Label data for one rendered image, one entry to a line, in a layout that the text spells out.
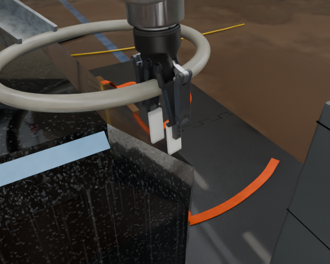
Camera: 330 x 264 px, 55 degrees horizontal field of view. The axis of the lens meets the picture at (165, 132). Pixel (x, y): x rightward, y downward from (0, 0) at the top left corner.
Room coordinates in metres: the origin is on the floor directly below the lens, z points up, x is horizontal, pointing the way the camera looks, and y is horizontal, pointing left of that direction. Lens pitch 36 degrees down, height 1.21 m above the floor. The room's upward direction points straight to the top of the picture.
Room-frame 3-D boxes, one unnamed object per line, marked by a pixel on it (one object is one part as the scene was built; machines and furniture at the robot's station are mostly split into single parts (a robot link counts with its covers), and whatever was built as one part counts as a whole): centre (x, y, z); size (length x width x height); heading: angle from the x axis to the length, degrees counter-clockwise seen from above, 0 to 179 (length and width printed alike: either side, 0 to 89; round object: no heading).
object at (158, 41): (0.50, 0.01, 1.00); 0.08 x 0.07 x 0.09; 40
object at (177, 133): (0.46, -0.03, 0.88); 0.03 x 0.01 x 0.05; 40
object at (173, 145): (0.47, -0.02, 0.85); 0.03 x 0.01 x 0.07; 130
